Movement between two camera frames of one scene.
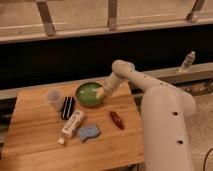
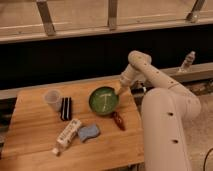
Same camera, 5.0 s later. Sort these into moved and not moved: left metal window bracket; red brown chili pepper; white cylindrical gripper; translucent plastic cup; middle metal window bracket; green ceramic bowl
Moved: green ceramic bowl; white cylindrical gripper
Not moved: translucent plastic cup; middle metal window bracket; left metal window bracket; red brown chili pepper
